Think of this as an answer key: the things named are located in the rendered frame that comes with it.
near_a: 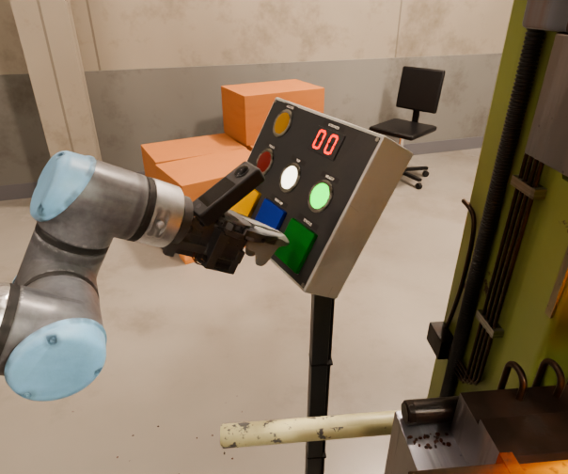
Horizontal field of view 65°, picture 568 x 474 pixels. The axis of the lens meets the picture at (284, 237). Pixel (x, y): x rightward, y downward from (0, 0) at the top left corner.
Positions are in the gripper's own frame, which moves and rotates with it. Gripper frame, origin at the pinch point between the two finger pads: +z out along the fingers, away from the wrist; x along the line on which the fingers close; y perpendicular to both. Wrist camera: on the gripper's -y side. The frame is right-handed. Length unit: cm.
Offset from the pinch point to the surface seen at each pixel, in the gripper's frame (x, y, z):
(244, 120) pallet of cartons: -209, -14, 99
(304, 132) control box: -12.0, -17.3, 3.2
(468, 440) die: 38.9, 6.6, 5.6
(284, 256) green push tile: -0.5, 3.4, 2.4
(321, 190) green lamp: 0.0, -9.6, 2.8
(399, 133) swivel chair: -191, -57, 215
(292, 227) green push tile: -2.0, -1.7, 2.4
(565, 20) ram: 36.2, -31.2, -14.8
